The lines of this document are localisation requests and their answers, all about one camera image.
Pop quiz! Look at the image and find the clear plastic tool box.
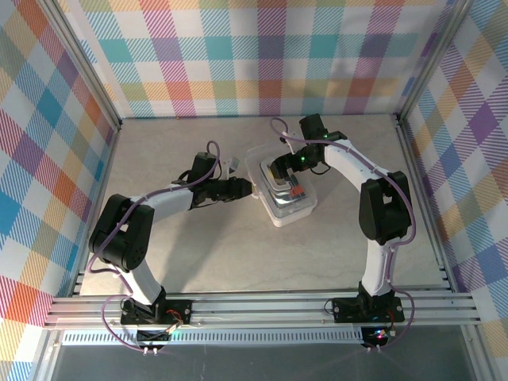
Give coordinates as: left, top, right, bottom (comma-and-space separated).
244, 144, 319, 229

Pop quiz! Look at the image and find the black controller box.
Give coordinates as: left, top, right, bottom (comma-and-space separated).
360, 325, 399, 347
136, 328, 175, 345

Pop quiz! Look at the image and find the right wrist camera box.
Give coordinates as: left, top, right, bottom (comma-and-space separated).
282, 129, 302, 156

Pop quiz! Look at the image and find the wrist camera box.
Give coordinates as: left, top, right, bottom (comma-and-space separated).
282, 129, 302, 156
220, 156, 243, 175

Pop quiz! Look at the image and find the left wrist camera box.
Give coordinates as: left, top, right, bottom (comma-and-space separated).
220, 156, 243, 175

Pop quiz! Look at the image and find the aluminium side rail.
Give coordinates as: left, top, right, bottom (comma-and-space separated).
67, 126, 122, 298
391, 114, 456, 294

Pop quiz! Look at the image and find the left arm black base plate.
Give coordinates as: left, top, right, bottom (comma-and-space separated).
120, 298, 194, 327

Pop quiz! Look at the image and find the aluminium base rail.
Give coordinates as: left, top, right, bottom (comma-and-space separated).
43, 291, 484, 329

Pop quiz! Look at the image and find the thin wire bundle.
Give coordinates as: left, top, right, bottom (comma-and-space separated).
165, 308, 187, 335

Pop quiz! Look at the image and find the white slotted cable duct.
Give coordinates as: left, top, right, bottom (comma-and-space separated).
61, 327, 364, 346

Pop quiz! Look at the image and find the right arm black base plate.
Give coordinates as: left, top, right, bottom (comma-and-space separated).
331, 296, 406, 324

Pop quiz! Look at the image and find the aluminium frame post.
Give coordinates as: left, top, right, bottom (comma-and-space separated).
38, 0, 123, 133
396, 0, 475, 124

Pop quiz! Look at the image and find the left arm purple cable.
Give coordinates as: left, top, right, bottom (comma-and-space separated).
86, 140, 221, 354

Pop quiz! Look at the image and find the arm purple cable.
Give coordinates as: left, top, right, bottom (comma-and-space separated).
269, 116, 418, 353
86, 140, 221, 354

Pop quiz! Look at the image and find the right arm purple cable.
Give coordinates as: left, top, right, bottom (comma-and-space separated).
269, 116, 418, 353

